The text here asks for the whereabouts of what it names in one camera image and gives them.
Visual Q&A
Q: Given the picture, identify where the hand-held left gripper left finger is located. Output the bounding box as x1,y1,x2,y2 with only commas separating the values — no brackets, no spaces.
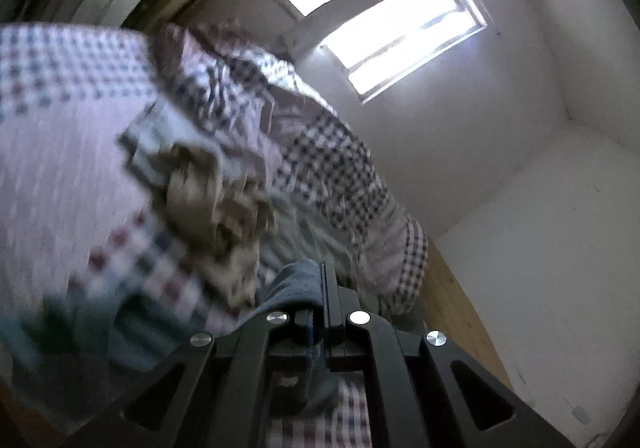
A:
60,308,317,448

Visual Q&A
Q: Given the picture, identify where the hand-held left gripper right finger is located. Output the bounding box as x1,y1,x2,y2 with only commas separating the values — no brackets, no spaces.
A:
321,261,576,448

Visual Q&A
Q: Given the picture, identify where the wooden headboard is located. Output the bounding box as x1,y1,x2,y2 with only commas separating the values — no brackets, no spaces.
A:
420,238,513,389

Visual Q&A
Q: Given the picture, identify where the checked duvet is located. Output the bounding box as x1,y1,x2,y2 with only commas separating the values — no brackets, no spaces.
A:
150,21,431,319

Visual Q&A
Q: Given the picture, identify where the khaki garment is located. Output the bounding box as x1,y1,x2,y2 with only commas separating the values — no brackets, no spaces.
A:
165,143,278,309

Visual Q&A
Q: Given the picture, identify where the light blue folded cloth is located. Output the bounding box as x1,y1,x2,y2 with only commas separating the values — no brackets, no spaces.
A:
117,101,221,189

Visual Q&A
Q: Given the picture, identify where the window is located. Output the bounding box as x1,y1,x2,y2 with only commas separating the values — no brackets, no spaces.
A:
262,0,488,104

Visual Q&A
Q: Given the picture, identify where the checked bed sheet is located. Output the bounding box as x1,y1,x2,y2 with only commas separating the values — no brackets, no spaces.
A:
0,23,281,429

